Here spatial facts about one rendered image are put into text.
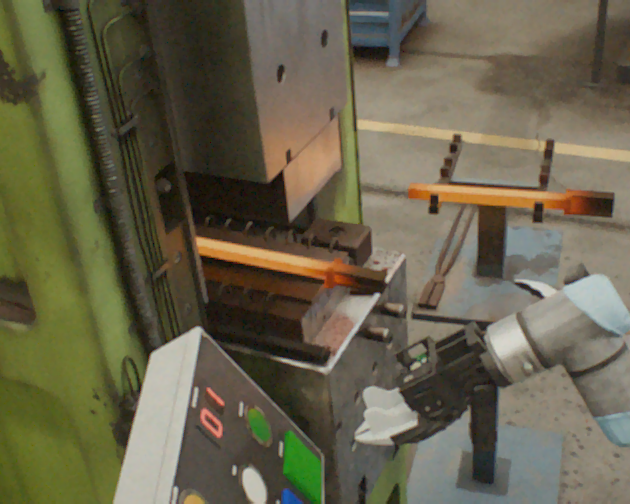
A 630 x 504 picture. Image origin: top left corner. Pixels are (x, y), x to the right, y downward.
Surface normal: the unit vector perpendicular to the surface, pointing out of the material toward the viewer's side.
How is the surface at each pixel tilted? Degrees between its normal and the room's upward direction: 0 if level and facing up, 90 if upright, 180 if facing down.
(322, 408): 90
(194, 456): 60
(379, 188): 0
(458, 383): 90
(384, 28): 89
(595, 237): 0
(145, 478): 30
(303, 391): 90
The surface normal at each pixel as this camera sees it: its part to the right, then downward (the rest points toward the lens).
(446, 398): 0.01, 0.55
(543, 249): -0.07, -0.84
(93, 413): -0.41, 0.52
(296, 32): 0.91, 0.17
